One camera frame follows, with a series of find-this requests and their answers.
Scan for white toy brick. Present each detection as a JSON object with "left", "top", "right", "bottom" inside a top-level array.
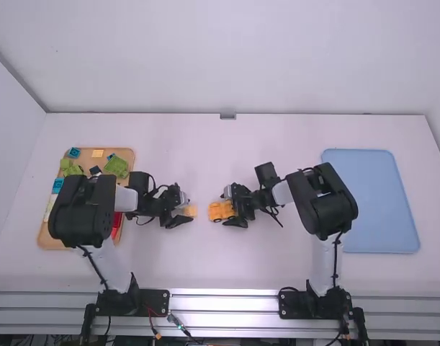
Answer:
[{"left": 42, "top": 193, "right": 59, "bottom": 223}]

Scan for flat green toy brick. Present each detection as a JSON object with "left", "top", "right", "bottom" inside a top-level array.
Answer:
[{"left": 103, "top": 154, "right": 131, "bottom": 179}]

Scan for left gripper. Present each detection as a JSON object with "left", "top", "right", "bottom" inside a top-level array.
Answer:
[{"left": 153, "top": 183, "right": 194, "bottom": 229}]

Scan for black cable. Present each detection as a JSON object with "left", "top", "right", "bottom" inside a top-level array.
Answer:
[
  {"left": 124, "top": 210, "right": 151, "bottom": 228},
  {"left": 330, "top": 230, "right": 342, "bottom": 290},
  {"left": 80, "top": 244, "right": 109, "bottom": 293},
  {"left": 264, "top": 204, "right": 285, "bottom": 229}
]

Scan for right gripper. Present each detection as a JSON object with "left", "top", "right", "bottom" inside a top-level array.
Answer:
[{"left": 222, "top": 182, "right": 257, "bottom": 229}]

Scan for tan tray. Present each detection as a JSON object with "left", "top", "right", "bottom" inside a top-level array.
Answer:
[{"left": 37, "top": 146, "right": 136, "bottom": 251}]

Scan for red toy brick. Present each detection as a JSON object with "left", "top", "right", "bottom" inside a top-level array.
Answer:
[{"left": 111, "top": 211, "right": 124, "bottom": 239}]

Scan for silver rails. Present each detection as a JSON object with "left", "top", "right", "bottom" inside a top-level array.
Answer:
[{"left": 0, "top": 287, "right": 440, "bottom": 340}]

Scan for yellow toy car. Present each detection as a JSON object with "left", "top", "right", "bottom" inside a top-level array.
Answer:
[{"left": 207, "top": 200, "right": 238, "bottom": 224}]

